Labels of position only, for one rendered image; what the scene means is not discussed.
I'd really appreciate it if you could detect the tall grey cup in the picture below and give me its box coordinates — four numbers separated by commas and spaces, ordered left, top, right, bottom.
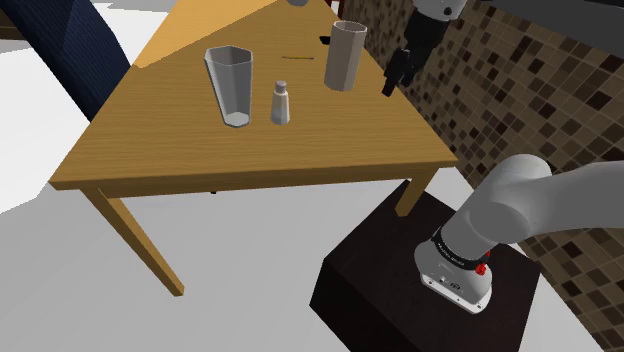
323, 19, 369, 93

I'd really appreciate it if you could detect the grey tapered glass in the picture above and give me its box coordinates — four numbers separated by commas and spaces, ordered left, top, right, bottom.
203, 44, 255, 129

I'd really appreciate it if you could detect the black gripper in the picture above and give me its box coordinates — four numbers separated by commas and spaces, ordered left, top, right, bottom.
381, 10, 452, 98

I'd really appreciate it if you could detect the dark robot stand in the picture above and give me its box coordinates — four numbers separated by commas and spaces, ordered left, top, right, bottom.
308, 179, 543, 352

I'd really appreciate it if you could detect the wooden table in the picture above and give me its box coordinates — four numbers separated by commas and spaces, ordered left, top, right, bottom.
48, 0, 460, 299

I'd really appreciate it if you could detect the small grey shaker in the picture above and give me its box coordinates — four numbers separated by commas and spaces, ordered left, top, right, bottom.
269, 79, 292, 127

